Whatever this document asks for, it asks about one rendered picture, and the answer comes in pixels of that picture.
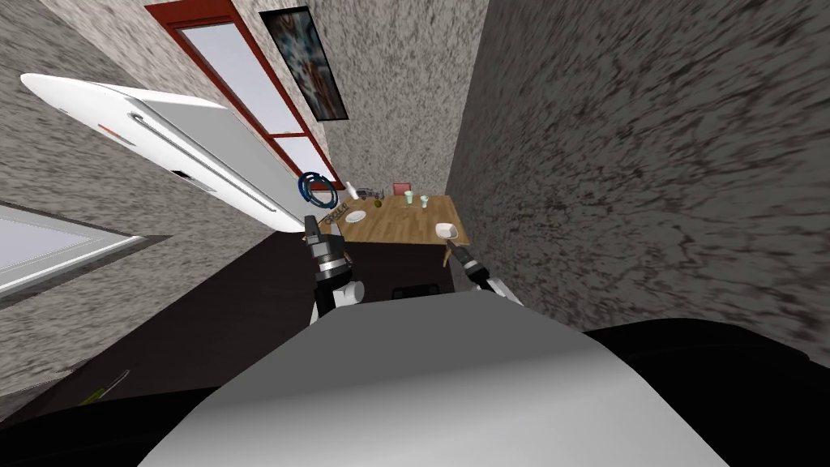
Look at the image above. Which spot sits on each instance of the red chair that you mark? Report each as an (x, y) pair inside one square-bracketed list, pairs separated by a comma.
[(402, 189)]

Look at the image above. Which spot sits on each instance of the wooden table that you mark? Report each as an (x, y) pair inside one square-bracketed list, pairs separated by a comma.
[(402, 224)]

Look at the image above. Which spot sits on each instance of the dark framed wall picture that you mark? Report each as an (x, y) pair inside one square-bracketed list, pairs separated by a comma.
[(305, 61)]

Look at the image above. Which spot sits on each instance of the white framed window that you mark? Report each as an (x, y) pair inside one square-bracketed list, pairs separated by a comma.
[(45, 246)]

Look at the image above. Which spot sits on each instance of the white refrigerator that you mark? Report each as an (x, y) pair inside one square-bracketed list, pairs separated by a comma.
[(194, 139)]

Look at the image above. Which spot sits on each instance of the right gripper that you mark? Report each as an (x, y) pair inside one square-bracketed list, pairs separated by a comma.
[(456, 249)]

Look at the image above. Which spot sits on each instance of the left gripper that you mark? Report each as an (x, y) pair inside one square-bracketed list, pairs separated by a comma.
[(326, 246)]

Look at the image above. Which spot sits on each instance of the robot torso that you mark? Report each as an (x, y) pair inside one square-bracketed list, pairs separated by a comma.
[(428, 389)]

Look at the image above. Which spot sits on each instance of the red framed window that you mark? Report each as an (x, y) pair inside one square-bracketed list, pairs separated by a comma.
[(240, 71)]

